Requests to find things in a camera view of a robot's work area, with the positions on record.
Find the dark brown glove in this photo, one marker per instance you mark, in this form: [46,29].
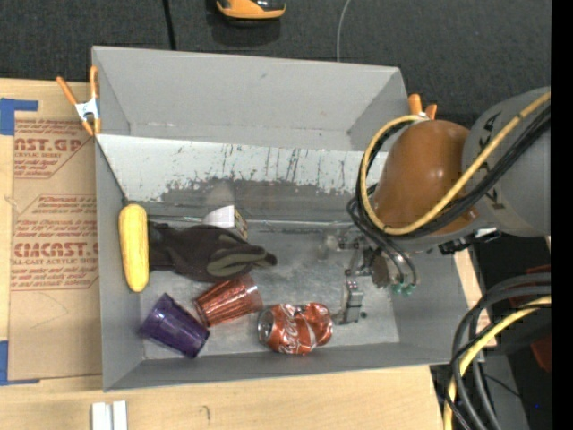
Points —
[197,251]

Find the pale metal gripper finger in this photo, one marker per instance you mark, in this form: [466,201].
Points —
[330,243]
[353,300]

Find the crushed red soda can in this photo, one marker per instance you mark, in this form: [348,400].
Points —
[297,329]

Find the purple plastic cup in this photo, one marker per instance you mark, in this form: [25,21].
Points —
[174,326]

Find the red ribbed plastic cup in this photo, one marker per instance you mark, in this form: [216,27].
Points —
[230,299]

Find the yellow toy corn cob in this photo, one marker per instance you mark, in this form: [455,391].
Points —
[133,244]

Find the brown cardboard board red print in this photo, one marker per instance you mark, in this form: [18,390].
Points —
[53,240]

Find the grey metal bin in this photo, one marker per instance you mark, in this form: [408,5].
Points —
[277,105]

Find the white paper tag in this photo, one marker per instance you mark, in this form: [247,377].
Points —
[220,217]

